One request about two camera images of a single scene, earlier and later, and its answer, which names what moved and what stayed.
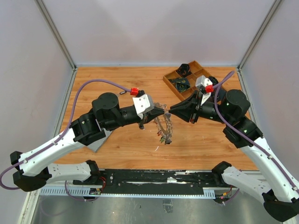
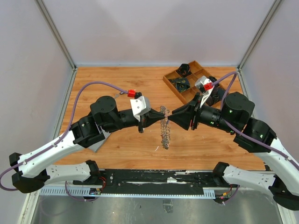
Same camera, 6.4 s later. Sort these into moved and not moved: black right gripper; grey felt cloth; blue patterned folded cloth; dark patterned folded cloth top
Moved: black right gripper
Not moved: dark patterned folded cloth top; blue patterned folded cloth; grey felt cloth
